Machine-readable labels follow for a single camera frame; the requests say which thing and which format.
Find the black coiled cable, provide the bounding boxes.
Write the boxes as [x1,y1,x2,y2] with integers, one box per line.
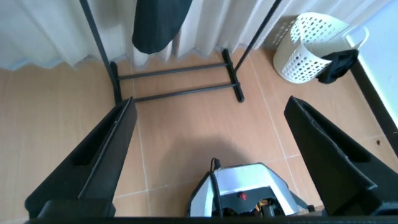
[210,157,224,218]

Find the white laundry basket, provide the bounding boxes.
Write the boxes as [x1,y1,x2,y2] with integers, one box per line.
[272,12,370,85]

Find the black shorts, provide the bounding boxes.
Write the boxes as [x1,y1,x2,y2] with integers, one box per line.
[131,0,193,55]

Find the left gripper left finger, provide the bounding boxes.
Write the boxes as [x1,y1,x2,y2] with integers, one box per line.
[24,96,138,218]

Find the black heap of clothes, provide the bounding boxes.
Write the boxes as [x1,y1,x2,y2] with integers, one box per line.
[316,49,359,85]

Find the black clothes rack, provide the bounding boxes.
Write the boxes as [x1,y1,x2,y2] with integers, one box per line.
[79,0,283,105]

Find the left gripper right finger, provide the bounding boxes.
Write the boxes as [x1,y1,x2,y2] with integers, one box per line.
[284,95,398,217]

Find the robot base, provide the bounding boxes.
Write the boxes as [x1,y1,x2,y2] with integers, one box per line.
[185,162,324,218]

